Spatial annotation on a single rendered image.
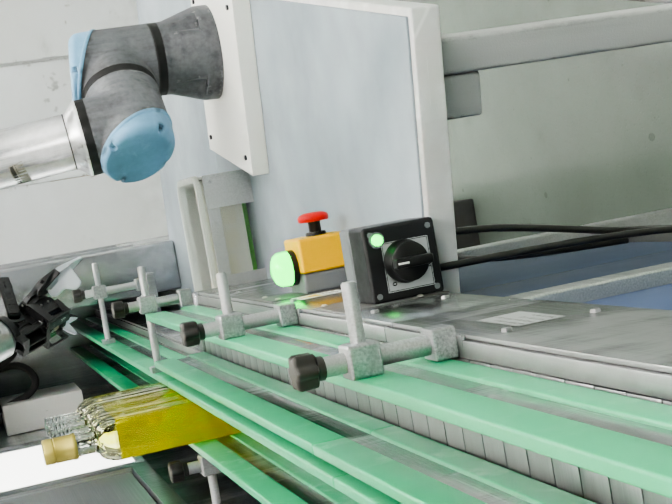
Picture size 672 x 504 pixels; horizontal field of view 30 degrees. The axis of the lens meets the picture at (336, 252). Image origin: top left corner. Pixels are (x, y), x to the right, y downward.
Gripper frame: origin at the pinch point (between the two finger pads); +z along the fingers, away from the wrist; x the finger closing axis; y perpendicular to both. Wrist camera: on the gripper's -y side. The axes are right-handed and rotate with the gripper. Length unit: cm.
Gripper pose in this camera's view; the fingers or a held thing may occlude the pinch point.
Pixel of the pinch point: (77, 285)
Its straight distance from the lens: 247.8
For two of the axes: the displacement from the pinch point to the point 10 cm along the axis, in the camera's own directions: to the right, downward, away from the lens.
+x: 1.8, -7.8, -6.0
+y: 7.8, 4.9, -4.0
